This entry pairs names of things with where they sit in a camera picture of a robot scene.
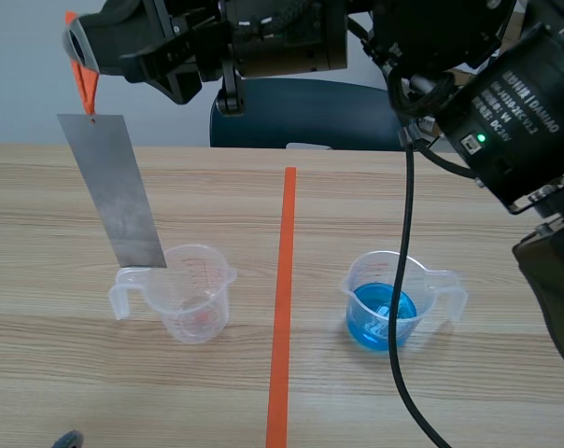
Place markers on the empty clear plastic beaker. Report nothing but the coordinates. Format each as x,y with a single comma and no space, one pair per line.
199,303

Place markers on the clear beaker with blue liquid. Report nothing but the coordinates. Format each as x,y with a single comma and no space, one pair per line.
371,318

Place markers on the dark blue chair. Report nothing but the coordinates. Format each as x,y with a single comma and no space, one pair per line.
300,112

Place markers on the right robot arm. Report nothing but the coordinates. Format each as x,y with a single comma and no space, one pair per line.
520,116

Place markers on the grey metal plate orange strip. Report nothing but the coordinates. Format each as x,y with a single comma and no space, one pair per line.
114,186

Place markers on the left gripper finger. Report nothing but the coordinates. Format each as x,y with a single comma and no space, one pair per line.
70,440

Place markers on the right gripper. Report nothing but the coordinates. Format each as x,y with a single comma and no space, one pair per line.
272,37

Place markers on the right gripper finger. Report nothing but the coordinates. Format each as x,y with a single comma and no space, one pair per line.
105,42

